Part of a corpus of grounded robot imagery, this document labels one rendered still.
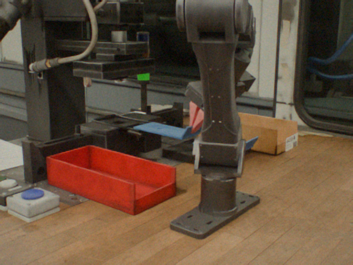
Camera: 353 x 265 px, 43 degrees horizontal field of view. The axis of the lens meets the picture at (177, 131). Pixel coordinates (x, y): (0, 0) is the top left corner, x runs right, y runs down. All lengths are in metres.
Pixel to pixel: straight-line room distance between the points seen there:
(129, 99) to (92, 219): 1.26
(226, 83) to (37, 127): 0.76
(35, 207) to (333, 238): 0.50
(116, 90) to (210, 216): 1.36
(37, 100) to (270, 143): 0.64
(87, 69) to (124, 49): 0.09
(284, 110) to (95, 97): 1.02
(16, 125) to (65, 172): 1.97
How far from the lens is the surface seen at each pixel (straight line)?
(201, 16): 0.63
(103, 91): 2.16
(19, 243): 0.77
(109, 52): 1.11
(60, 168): 0.95
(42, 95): 1.29
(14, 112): 2.83
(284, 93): 1.52
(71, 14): 1.16
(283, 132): 1.29
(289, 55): 1.50
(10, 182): 0.92
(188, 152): 1.11
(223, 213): 0.79
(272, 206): 0.88
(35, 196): 0.84
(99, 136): 1.08
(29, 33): 1.31
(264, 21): 1.59
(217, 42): 0.65
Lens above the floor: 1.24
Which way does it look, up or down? 14 degrees down
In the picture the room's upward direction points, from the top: straight up
